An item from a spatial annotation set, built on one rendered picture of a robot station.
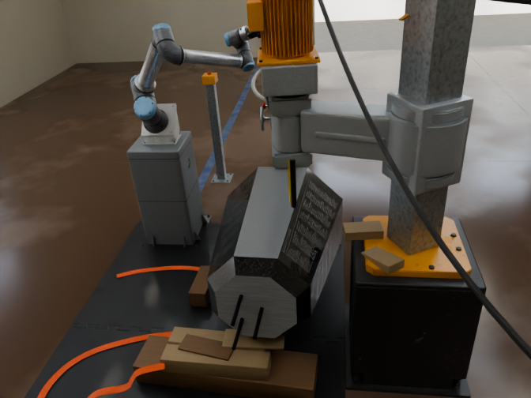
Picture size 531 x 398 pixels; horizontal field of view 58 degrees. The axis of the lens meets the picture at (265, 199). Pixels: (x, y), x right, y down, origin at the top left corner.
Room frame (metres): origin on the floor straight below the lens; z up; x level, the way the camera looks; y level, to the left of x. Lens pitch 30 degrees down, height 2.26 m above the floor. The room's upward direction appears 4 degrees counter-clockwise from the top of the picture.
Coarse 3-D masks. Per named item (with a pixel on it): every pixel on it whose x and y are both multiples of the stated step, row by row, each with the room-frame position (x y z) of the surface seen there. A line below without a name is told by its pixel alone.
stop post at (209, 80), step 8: (208, 80) 4.28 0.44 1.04; (216, 80) 4.31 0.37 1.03; (208, 88) 4.30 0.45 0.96; (216, 88) 4.36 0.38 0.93; (208, 96) 4.30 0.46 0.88; (216, 96) 4.32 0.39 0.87; (208, 104) 4.30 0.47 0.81; (216, 104) 4.29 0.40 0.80; (216, 112) 4.29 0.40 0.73; (216, 120) 4.29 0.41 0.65; (216, 128) 4.29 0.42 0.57; (216, 136) 4.30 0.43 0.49; (216, 144) 4.30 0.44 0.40; (216, 152) 4.30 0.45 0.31; (216, 160) 4.30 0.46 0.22; (224, 160) 4.36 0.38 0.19; (224, 168) 4.33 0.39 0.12; (216, 176) 4.37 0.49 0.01; (224, 176) 4.29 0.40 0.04
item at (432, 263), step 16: (384, 224) 2.15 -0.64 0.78; (448, 224) 2.11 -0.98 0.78; (368, 240) 2.02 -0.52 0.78; (384, 240) 2.01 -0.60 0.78; (448, 240) 1.97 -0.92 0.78; (400, 256) 1.87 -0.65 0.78; (416, 256) 1.86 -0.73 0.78; (432, 256) 1.85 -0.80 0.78; (464, 256) 1.83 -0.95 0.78; (384, 272) 1.77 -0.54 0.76; (400, 272) 1.76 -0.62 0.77; (416, 272) 1.75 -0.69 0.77; (432, 272) 1.73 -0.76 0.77; (448, 272) 1.72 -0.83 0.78
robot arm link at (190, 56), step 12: (156, 48) 2.99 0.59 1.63; (168, 48) 2.94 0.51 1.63; (180, 48) 2.98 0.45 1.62; (168, 60) 2.95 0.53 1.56; (180, 60) 2.95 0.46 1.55; (192, 60) 3.01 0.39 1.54; (204, 60) 3.05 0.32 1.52; (216, 60) 3.09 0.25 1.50; (228, 60) 3.14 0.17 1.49; (240, 60) 3.18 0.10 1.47; (252, 60) 3.23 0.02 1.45
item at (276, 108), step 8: (272, 96) 2.20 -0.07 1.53; (304, 96) 2.17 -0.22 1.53; (272, 104) 2.16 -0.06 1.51; (280, 104) 2.16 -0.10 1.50; (288, 104) 2.16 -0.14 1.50; (296, 104) 2.16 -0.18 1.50; (304, 104) 2.15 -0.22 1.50; (272, 112) 2.16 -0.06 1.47; (280, 112) 2.16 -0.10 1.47; (288, 112) 2.16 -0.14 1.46; (296, 112) 2.16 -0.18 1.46; (272, 136) 2.43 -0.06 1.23; (272, 144) 2.33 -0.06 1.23; (272, 152) 2.22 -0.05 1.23; (280, 152) 2.19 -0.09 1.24; (288, 152) 2.18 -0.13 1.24; (296, 152) 2.17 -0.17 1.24; (304, 152) 2.17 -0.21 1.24; (280, 160) 2.16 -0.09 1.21; (296, 160) 2.16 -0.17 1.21; (304, 160) 2.15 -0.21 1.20
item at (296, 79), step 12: (264, 72) 2.09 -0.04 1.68; (276, 72) 2.09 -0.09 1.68; (288, 72) 2.09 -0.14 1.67; (300, 72) 2.09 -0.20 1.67; (312, 72) 2.08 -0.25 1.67; (264, 84) 2.09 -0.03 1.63; (276, 84) 2.09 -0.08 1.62; (288, 84) 2.09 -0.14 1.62; (300, 84) 2.09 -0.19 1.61; (312, 84) 2.08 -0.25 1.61; (264, 96) 2.09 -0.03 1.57; (276, 96) 2.18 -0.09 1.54; (288, 96) 2.16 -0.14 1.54
